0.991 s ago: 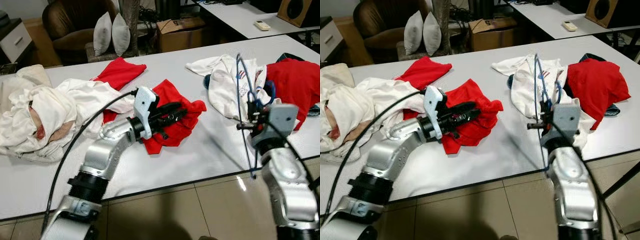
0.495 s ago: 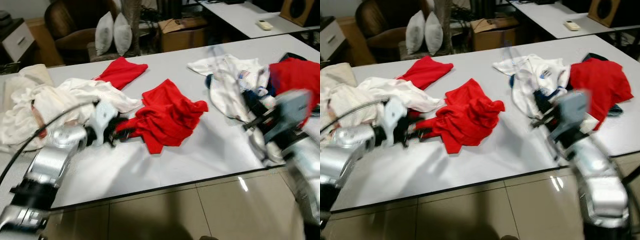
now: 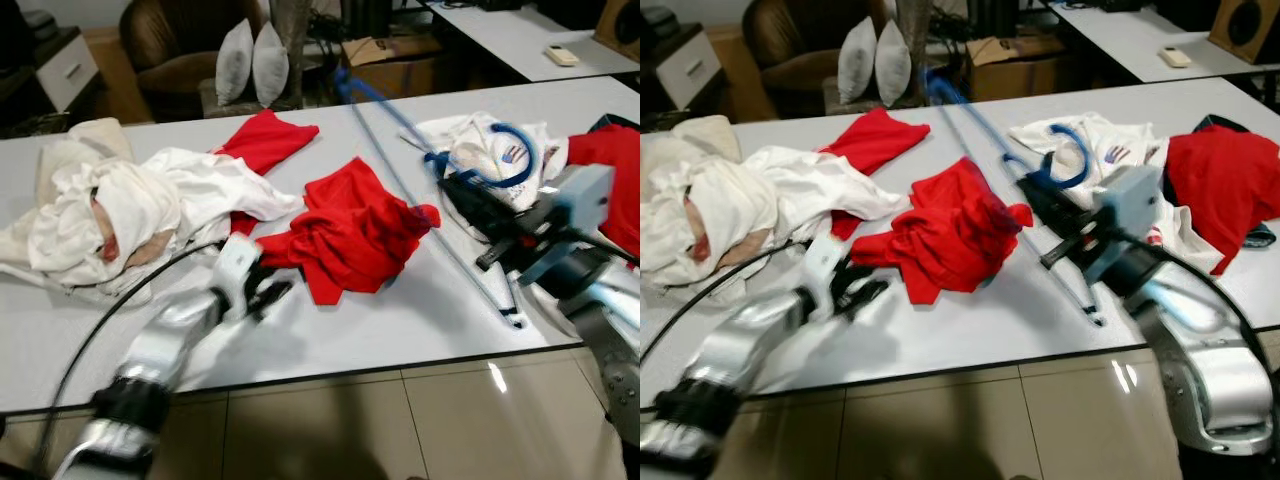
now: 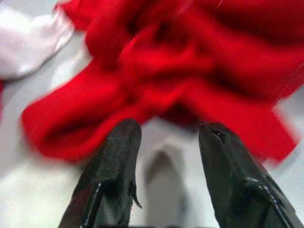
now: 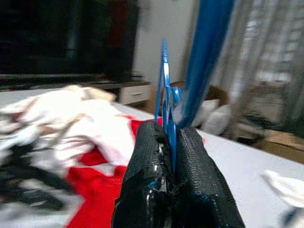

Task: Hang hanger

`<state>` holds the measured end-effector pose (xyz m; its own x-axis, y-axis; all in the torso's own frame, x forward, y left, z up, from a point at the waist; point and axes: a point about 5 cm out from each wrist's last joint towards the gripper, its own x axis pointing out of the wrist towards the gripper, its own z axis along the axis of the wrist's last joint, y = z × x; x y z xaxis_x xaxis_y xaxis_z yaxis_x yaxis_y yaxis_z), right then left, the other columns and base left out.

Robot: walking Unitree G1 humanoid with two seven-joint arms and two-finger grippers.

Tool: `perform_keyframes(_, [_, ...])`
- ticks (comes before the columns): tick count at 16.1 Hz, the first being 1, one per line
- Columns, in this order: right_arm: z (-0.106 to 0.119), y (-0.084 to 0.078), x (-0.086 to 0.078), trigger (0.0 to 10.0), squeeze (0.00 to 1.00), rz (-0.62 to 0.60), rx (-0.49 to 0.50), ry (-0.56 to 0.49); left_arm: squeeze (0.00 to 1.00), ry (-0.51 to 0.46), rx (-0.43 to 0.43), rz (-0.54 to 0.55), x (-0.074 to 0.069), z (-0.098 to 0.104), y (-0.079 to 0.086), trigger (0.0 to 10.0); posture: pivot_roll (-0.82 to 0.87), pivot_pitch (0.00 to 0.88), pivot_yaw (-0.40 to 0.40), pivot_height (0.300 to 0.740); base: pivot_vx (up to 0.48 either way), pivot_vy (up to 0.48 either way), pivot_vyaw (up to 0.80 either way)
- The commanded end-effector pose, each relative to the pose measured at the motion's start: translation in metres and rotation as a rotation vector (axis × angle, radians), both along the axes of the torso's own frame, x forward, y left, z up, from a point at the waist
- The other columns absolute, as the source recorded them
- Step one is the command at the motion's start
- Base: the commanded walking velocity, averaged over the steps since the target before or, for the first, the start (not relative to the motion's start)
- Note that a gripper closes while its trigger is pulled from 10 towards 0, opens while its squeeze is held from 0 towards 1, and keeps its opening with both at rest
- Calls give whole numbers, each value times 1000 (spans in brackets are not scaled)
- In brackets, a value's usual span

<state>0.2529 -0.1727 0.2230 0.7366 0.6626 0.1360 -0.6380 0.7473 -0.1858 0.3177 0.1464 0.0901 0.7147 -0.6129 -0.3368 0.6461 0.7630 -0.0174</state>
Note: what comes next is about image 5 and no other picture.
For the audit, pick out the small white cloth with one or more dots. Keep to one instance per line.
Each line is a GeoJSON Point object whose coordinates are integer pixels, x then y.
{"type": "Point", "coordinates": [285, 187]}

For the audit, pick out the white cloth bundle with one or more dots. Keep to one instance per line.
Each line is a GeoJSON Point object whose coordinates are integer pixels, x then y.
{"type": "Point", "coordinates": [213, 116]}

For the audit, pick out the sheer grey curtain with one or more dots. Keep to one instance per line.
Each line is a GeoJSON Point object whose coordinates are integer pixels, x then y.
{"type": "Point", "coordinates": [266, 47]}

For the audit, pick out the black and white garment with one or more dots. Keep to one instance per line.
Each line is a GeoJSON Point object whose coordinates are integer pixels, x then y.
{"type": "Point", "coordinates": [28, 190]}

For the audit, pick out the red garment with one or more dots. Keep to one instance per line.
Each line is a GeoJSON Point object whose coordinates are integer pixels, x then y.
{"type": "Point", "coordinates": [95, 190]}

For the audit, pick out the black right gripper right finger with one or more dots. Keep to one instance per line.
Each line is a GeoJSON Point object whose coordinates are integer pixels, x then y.
{"type": "Point", "coordinates": [199, 180]}

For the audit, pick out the black television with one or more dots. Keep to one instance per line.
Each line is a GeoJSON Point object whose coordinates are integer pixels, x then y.
{"type": "Point", "coordinates": [59, 35]}

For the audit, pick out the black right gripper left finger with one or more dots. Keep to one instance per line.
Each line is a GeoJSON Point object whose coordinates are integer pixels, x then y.
{"type": "Point", "coordinates": [145, 171]}

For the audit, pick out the dark and white television stand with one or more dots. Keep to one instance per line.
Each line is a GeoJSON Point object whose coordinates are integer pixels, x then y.
{"type": "Point", "coordinates": [135, 93]}

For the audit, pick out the flat brown cardboard box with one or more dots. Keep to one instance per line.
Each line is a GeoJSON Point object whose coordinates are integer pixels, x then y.
{"type": "Point", "coordinates": [285, 142]}

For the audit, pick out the blue plastic clothes hanger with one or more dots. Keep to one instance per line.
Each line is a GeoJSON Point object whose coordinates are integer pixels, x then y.
{"type": "Point", "coordinates": [202, 59]}

